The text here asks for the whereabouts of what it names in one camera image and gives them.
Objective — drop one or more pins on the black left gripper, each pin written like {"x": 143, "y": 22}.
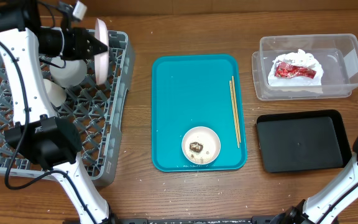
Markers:
{"x": 81, "y": 38}

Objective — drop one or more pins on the grey-green bowl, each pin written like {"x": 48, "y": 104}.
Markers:
{"x": 72, "y": 75}

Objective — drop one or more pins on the white round plate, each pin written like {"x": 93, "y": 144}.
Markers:
{"x": 101, "y": 61}

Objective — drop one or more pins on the white paper cup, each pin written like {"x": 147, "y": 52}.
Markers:
{"x": 56, "y": 93}

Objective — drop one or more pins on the pink bowl with leftovers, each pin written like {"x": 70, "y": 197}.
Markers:
{"x": 210, "y": 141}

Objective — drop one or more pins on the red foil snack wrapper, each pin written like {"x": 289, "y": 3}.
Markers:
{"x": 285, "y": 70}

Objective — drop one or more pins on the large white napkin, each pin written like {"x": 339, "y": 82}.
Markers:
{"x": 301, "y": 59}

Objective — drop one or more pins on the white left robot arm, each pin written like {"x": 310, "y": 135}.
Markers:
{"x": 38, "y": 133}

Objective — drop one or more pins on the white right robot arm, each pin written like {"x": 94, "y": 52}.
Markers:
{"x": 327, "y": 204}

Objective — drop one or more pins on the grey dishwasher rack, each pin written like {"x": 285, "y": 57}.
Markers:
{"x": 96, "y": 111}

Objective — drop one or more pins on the clear plastic waste bin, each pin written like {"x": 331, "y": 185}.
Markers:
{"x": 337, "y": 53}

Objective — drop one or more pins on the teal serving tray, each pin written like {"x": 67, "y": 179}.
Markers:
{"x": 190, "y": 91}

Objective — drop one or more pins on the brown food leftover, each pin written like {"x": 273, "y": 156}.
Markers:
{"x": 196, "y": 147}

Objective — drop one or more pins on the black rectangular tray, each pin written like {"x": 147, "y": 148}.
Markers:
{"x": 310, "y": 140}

